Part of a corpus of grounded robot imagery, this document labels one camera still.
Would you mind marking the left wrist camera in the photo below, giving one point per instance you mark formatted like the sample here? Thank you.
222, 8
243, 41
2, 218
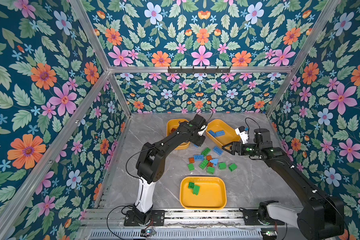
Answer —
199, 123

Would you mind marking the yellow bin back right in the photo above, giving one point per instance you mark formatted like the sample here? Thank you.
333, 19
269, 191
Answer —
229, 135

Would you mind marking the green cube brick far right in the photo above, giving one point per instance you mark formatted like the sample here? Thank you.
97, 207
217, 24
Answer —
232, 167

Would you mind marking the light blue slope brick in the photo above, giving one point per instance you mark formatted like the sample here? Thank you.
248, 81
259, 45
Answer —
215, 162

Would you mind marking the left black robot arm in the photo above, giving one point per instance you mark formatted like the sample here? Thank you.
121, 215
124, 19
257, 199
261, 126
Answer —
152, 159

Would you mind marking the yellow bin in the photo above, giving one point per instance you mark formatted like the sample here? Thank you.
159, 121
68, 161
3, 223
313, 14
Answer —
229, 135
211, 196
172, 126

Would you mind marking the black hook rail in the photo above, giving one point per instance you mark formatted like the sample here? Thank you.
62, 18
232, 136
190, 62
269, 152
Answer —
196, 70

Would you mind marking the green small brick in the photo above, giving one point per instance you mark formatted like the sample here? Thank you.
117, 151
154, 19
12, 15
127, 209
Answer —
191, 185
191, 167

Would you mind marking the green long brick upper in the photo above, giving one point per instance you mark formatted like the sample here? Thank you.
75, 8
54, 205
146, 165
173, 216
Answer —
206, 151

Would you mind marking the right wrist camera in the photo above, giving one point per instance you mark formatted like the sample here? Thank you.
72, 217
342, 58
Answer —
243, 133

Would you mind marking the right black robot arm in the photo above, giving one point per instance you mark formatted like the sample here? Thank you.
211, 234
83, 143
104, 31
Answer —
321, 216

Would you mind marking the green long brick centre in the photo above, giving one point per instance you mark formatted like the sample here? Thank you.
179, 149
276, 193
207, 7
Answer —
204, 164

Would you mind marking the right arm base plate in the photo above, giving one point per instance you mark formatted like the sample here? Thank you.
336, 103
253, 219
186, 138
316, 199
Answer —
251, 218

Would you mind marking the green long brick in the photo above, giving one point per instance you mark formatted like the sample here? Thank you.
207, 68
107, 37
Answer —
204, 164
206, 151

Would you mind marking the green cube brick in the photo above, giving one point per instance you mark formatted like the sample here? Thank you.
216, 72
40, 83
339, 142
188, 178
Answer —
222, 166
232, 167

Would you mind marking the yellow bin back left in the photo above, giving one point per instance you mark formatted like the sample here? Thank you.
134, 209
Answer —
172, 126

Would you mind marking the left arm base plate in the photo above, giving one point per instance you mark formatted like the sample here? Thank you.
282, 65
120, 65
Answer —
138, 219

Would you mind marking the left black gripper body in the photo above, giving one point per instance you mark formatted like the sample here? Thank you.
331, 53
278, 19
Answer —
198, 139

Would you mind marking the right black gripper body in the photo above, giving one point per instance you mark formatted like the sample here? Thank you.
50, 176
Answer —
249, 149

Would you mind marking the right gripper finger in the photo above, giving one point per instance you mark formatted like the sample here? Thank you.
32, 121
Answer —
229, 145
231, 152

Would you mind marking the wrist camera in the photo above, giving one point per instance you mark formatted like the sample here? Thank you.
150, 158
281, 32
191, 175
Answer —
199, 123
243, 133

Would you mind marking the yellow bin front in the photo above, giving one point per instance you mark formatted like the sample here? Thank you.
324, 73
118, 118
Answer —
211, 196

